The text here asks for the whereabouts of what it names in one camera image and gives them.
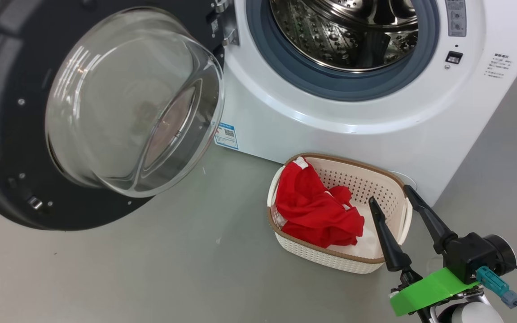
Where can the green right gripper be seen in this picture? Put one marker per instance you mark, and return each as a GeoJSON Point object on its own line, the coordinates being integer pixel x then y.
{"type": "Point", "coordinates": [424, 291]}

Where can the red garment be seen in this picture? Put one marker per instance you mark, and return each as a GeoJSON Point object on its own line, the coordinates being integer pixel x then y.
{"type": "Point", "coordinates": [312, 211]}

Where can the cream perforated laundry basket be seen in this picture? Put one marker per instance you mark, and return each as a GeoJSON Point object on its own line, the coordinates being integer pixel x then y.
{"type": "Point", "coordinates": [370, 184]}

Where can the white front-loading washing machine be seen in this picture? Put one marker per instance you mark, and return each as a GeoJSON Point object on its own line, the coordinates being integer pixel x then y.
{"type": "Point", "coordinates": [375, 121]}

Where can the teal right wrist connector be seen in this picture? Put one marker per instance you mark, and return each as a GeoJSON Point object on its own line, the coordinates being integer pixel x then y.
{"type": "Point", "coordinates": [496, 285]}

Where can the blue energy label sticker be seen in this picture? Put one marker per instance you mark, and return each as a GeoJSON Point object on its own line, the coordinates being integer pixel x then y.
{"type": "Point", "coordinates": [226, 136]}

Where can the grey warning sticker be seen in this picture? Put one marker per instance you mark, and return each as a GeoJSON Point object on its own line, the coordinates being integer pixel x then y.
{"type": "Point", "coordinates": [456, 18]}

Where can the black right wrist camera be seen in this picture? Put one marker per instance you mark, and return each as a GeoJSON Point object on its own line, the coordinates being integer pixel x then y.
{"type": "Point", "coordinates": [478, 255]}

